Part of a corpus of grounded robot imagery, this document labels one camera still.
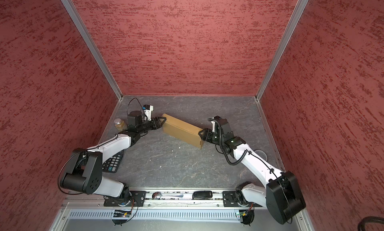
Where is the glass jar with lid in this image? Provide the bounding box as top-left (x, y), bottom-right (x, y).
top-left (114, 118), bottom-right (127, 132)

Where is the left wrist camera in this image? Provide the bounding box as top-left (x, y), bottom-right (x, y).
top-left (143, 104), bottom-right (154, 121)

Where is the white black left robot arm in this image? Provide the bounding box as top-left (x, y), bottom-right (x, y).
top-left (58, 111), bottom-right (167, 202)

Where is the aluminium front rail frame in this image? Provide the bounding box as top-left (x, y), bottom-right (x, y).
top-left (49, 187), bottom-right (316, 231)

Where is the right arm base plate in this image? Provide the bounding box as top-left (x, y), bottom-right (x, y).
top-left (222, 191), bottom-right (266, 208)

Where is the aluminium corner post right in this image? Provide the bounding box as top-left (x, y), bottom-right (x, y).
top-left (255, 0), bottom-right (309, 102)

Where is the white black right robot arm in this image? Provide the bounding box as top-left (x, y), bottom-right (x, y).
top-left (199, 116), bottom-right (307, 225)

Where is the black cable bundle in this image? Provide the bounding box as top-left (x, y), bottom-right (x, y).
top-left (357, 216), bottom-right (384, 231)

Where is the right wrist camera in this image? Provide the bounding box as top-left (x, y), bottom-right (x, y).
top-left (211, 121), bottom-right (216, 133)

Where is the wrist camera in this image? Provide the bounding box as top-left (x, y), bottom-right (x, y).
top-left (211, 121), bottom-right (216, 133)
top-left (143, 104), bottom-right (154, 121)

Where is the aluminium corner post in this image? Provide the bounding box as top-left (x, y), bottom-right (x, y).
top-left (255, 0), bottom-right (309, 102)
top-left (60, 0), bottom-right (124, 101)

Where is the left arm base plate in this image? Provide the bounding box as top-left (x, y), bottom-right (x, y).
top-left (104, 191), bottom-right (147, 209)

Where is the black calculator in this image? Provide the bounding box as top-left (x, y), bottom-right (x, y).
top-left (102, 150), bottom-right (124, 174)

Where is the aluminium corner post left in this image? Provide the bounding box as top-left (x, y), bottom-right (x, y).
top-left (60, 0), bottom-right (124, 101)

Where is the brown cardboard box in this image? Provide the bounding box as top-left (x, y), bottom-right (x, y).
top-left (162, 114), bottom-right (204, 149)

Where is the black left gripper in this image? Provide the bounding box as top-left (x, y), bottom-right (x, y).
top-left (137, 117), bottom-right (167, 134)

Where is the black car key fob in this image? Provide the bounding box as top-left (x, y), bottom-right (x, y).
top-left (192, 191), bottom-right (213, 200)

